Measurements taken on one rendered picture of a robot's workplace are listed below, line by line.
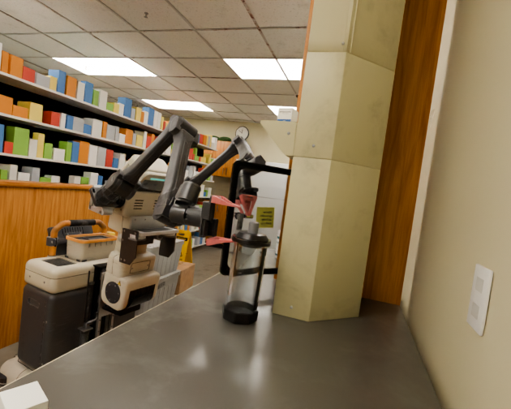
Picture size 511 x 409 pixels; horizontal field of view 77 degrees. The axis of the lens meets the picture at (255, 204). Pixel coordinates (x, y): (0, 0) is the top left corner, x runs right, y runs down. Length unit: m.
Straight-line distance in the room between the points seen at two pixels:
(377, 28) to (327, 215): 0.56
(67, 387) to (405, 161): 1.18
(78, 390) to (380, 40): 1.11
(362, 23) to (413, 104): 0.41
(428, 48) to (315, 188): 0.73
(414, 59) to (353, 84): 0.44
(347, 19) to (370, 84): 0.19
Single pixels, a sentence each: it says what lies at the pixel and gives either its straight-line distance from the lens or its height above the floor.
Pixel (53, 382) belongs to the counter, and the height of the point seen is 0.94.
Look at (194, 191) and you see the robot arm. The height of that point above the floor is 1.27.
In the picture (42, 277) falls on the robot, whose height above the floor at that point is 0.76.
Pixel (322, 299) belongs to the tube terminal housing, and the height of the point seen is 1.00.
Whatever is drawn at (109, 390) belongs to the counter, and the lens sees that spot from 0.67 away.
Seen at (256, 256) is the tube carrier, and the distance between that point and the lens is 0.86.
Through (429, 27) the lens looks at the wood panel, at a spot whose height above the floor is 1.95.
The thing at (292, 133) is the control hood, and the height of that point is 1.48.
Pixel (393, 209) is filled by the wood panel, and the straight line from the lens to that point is 1.31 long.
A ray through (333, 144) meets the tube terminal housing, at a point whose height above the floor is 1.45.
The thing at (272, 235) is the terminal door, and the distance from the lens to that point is 1.21.
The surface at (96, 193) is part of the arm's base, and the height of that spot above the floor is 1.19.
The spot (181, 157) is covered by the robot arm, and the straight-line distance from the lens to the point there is 1.15.
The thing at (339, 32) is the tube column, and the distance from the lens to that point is 1.06.
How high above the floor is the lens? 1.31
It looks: 3 degrees down
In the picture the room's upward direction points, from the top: 7 degrees clockwise
